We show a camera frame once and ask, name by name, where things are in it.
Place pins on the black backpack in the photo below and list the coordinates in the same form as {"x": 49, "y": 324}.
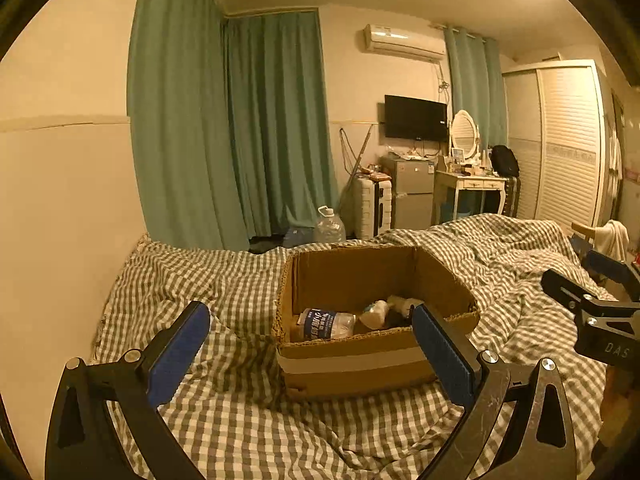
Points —
{"x": 505, "y": 160}

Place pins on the dark cloth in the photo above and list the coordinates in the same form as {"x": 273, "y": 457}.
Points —
{"x": 265, "y": 245}

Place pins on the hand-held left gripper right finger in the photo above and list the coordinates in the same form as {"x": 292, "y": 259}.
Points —
{"x": 442, "y": 355}

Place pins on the white air conditioner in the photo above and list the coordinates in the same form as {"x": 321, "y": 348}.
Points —
{"x": 402, "y": 42}

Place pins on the broom sticks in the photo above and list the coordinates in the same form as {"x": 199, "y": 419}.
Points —
{"x": 357, "y": 160}

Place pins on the white suitcase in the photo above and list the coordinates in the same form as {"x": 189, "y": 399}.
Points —
{"x": 370, "y": 207}

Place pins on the narrow green curtain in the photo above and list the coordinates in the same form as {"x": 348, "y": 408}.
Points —
{"x": 475, "y": 85}

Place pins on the white oval mirror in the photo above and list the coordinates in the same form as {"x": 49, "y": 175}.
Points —
{"x": 465, "y": 132}

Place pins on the black wall television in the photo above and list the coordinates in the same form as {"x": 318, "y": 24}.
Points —
{"x": 415, "y": 117}

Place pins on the white louvred wardrobe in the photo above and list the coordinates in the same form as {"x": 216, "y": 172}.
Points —
{"x": 565, "y": 150}

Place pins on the white dressing table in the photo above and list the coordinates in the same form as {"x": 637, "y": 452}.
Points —
{"x": 470, "y": 182}

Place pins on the small grey fridge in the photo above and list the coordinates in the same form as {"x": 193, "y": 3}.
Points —
{"x": 407, "y": 195}

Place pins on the small white bottle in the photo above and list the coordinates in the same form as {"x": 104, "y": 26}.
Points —
{"x": 374, "y": 314}

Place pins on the clear plastic water bottle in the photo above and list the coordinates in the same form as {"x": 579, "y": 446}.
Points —
{"x": 325, "y": 325}

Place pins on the green corner curtain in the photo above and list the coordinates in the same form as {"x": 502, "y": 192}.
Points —
{"x": 280, "y": 120}

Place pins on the wooden chair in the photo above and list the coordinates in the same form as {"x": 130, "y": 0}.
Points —
{"x": 580, "y": 232}

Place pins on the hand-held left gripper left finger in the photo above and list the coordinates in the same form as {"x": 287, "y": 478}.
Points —
{"x": 177, "y": 355}

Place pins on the grey checkered blanket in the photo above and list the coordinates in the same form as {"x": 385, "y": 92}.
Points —
{"x": 250, "y": 410}

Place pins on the white towel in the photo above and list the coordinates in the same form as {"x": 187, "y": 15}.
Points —
{"x": 612, "y": 240}

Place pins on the small picture frame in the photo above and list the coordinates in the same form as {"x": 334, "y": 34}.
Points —
{"x": 457, "y": 154}

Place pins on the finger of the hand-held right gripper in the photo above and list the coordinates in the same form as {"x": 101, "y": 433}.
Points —
{"x": 612, "y": 272}
{"x": 567, "y": 287}

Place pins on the large clear water jug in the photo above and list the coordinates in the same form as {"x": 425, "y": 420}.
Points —
{"x": 329, "y": 230}

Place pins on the wide green curtain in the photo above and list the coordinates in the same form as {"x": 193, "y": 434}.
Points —
{"x": 185, "y": 110}

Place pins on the brown cardboard box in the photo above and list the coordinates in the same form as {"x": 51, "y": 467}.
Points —
{"x": 350, "y": 360}

